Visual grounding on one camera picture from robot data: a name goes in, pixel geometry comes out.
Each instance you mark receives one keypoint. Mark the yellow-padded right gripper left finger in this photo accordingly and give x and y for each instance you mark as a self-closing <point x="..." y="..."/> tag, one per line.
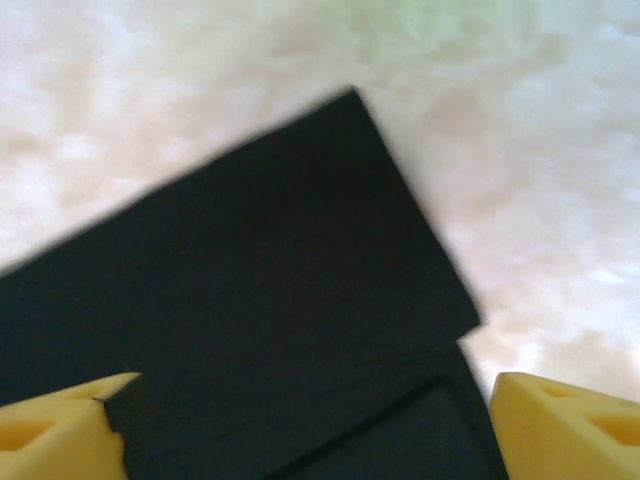
<point x="50" y="440"/>

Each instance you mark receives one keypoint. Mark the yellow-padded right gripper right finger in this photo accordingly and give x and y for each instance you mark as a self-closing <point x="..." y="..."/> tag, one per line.
<point x="565" y="435"/>

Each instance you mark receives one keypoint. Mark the black t-shirt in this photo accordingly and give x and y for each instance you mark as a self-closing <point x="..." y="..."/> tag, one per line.
<point x="275" y="250"/>

